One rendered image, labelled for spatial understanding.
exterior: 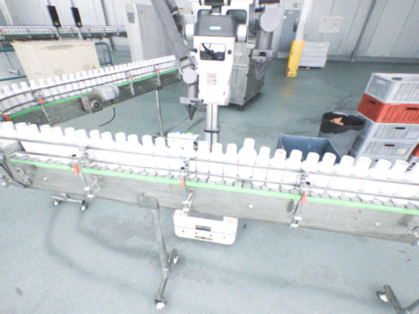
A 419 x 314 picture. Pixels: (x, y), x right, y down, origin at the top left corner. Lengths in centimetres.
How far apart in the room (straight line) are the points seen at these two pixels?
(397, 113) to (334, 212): 220
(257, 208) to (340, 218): 33
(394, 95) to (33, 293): 355
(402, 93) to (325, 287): 207
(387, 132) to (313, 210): 227
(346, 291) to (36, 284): 218
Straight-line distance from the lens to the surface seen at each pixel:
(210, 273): 176
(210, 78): 131
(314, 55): 1022
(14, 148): 129
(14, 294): 213
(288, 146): 151
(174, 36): 97
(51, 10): 681
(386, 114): 300
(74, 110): 222
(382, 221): 109
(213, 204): 94
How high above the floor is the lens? 157
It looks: 34 degrees down
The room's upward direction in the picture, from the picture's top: 2 degrees clockwise
